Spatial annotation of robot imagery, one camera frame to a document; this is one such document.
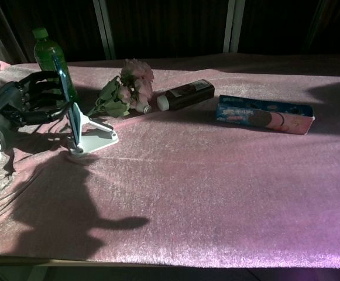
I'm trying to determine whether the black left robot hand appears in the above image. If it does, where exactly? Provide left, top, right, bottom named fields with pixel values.
left=0, top=70, right=73, bottom=152

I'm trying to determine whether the smartphone with blue case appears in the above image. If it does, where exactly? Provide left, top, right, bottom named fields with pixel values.
left=51, top=49, right=81, bottom=146

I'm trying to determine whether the white phone stand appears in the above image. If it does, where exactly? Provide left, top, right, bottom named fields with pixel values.
left=67, top=102, right=120, bottom=159

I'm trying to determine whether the green plastic bottle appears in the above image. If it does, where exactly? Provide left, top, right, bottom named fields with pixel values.
left=32, top=27, right=80, bottom=104

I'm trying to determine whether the pink artificial flower bouquet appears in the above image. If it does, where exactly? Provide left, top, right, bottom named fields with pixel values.
left=86, top=58, right=155, bottom=119

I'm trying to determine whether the dark bottle with white cap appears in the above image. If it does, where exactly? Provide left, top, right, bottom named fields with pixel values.
left=156, top=79, right=215, bottom=112

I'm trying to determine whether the pink plush tablecloth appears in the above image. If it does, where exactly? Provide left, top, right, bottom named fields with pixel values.
left=0, top=53, right=340, bottom=269

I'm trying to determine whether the blue and pink cookie box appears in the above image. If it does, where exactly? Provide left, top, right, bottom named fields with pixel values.
left=215, top=94, right=316, bottom=136

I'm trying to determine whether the white window frame post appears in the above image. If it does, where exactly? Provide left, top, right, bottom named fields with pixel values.
left=222, top=0, right=246, bottom=53
left=92, top=0, right=117, bottom=60

